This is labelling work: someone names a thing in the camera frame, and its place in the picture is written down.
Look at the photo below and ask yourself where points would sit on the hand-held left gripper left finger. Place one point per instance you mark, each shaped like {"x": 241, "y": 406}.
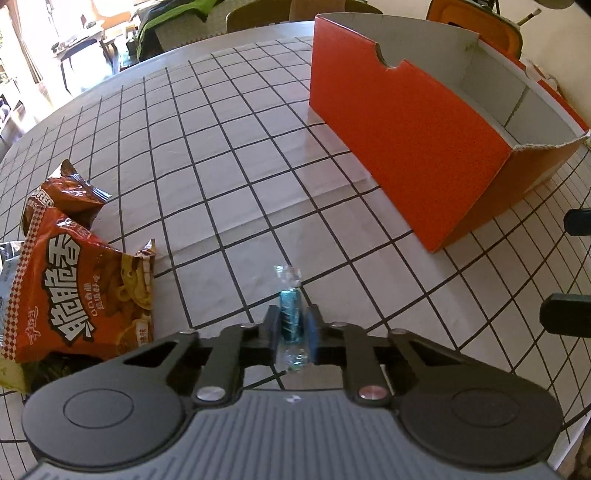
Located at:
{"x": 270, "y": 325}

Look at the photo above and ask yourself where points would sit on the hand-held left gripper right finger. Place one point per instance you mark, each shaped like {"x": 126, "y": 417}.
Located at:
{"x": 313, "y": 327}

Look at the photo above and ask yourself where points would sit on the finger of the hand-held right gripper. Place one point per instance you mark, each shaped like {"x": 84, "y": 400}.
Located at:
{"x": 578, "y": 222}
{"x": 565, "y": 318}

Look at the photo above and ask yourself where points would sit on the blue candy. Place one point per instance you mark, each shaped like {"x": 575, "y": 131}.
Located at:
{"x": 290, "y": 318}

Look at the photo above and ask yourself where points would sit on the orange cardboard box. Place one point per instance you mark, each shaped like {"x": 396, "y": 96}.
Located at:
{"x": 415, "y": 152}

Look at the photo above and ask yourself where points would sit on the orange snack bag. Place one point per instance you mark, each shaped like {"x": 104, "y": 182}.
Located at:
{"x": 78, "y": 290}

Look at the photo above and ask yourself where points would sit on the orange chair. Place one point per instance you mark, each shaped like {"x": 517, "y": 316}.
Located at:
{"x": 485, "y": 23}

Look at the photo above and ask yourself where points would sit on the brown snack bag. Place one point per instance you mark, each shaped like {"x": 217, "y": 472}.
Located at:
{"x": 64, "y": 194}

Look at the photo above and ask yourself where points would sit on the beige armchair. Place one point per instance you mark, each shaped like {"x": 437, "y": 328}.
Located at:
{"x": 194, "y": 30}

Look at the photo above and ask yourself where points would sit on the green and black jacket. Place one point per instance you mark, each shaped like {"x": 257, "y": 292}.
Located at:
{"x": 159, "y": 23}

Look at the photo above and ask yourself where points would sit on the wooden coffee table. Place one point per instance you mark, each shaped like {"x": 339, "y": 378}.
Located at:
{"x": 81, "y": 41}

